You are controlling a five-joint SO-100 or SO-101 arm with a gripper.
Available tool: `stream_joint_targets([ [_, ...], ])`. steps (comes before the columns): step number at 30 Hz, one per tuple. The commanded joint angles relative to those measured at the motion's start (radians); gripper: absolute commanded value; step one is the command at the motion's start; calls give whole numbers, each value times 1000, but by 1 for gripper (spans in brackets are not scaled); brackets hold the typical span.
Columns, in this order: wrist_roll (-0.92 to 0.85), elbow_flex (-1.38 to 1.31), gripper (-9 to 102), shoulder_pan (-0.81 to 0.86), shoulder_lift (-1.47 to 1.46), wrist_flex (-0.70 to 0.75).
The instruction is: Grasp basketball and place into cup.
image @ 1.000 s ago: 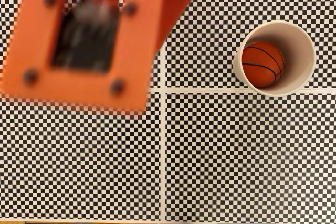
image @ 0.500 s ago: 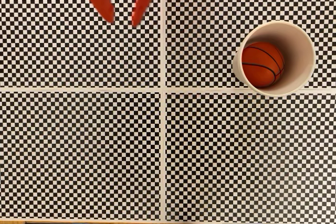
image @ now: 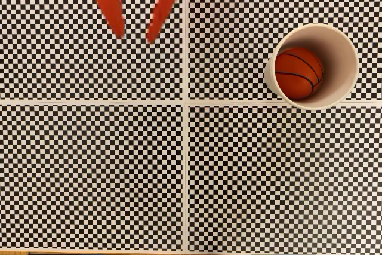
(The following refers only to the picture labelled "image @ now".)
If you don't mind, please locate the small orange basketball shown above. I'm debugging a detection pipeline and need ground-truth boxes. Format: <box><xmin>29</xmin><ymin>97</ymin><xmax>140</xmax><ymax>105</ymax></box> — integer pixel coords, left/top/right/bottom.
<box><xmin>274</xmin><ymin>47</ymin><xmax>325</xmax><ymax>101</ymax></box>

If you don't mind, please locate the cream paper cup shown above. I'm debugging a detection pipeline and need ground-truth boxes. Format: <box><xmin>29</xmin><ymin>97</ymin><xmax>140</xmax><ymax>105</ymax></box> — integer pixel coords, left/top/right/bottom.
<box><xmin>264</xmin><ymin>23</ymin><xmax>360</xmax><ymax>111</ymax></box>

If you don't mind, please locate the black white checkerboard paper sheet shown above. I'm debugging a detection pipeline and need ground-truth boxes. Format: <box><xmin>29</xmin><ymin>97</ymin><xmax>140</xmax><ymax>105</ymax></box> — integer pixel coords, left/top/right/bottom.
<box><xmin>184</xmin><ymin>102</ymin><xmax>382</xmax><ymax>253</ymax></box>
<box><xmin>0</xmin><ymin>0</ymin><xmax>186</xmax><ymax>103</ymax></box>
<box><xmin>0</xmin><ymin>102</ymin><xmax>186</xmax><ymax>252</ymax></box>
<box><xmin>184</xmin><ymin>0</ymin><xmax>382</xmax><ymax>103</ymax></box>

